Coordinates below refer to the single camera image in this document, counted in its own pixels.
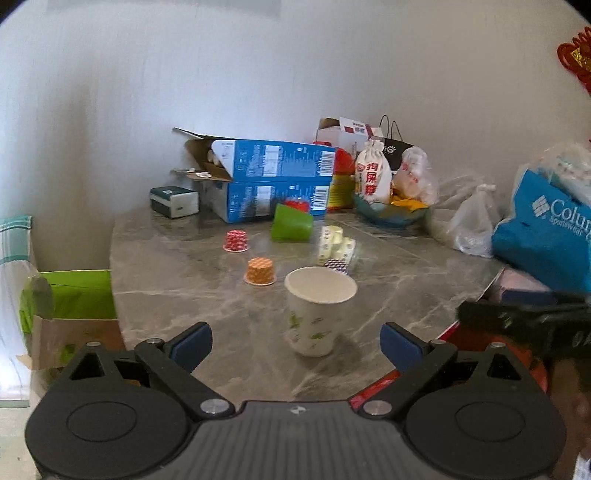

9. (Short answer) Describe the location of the person's right hand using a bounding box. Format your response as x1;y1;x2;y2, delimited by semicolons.
549;359;591;480

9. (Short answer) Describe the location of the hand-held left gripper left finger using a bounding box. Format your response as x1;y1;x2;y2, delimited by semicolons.
60;322;236;422

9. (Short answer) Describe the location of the blue shopping bag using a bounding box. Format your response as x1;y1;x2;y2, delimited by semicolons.
491;142;591;293

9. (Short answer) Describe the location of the white paper cup green print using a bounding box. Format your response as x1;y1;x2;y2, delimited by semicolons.
284;266;358;358

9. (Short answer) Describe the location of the pink packet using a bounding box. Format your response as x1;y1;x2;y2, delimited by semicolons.
487;268;557;303

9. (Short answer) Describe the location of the red and white cardboard box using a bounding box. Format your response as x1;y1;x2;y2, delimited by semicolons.
316;117;385;149

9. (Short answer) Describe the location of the black paper bag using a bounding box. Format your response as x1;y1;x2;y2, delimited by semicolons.
379;114;415;172

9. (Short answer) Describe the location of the yellow snack packet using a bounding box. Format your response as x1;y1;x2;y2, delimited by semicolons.
390;194;428;212

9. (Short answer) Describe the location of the orange patterned small paper cup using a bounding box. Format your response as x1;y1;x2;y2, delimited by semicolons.
244;257;277;286

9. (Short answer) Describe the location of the open blue carton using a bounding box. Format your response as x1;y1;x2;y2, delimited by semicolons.
172;127;337;184

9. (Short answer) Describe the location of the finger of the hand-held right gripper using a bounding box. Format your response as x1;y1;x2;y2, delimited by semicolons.
457;300;557;344

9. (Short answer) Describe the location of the clear bag of snacks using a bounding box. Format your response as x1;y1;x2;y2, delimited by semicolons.
392;146;439;206

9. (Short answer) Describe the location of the green plastic cup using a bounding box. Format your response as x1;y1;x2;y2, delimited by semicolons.
270;203;315;244

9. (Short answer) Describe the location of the red plastic stool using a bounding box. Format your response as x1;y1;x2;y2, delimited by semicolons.
349;319;551;412

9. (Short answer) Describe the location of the red knot wall decoration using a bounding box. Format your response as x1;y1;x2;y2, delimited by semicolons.
556;27;591;95

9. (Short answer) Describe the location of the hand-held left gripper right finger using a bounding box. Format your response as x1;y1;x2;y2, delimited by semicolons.
356;322;537;422

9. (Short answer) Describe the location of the small green and white box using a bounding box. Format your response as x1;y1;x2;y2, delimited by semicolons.
150;185;200;219

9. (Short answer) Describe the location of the closed blue carton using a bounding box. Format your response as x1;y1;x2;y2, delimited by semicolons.
171;169;332;224

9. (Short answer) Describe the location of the white cloth pouch red label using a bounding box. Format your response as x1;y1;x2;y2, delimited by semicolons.
355;139;393;205

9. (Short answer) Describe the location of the clear plastic bag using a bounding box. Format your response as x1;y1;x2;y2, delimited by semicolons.
427;174;513;258

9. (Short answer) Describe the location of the green and brown cardboard box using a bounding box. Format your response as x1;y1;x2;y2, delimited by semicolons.
19;270;126;384

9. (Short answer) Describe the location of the green checked cloth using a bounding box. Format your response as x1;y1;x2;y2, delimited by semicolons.
0;215;37;409

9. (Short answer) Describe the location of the yellow and red can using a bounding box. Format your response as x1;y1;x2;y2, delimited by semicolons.
327;148;357;213

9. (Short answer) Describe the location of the red patterned small paper cup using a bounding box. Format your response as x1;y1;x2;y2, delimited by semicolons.
222;229;251;253

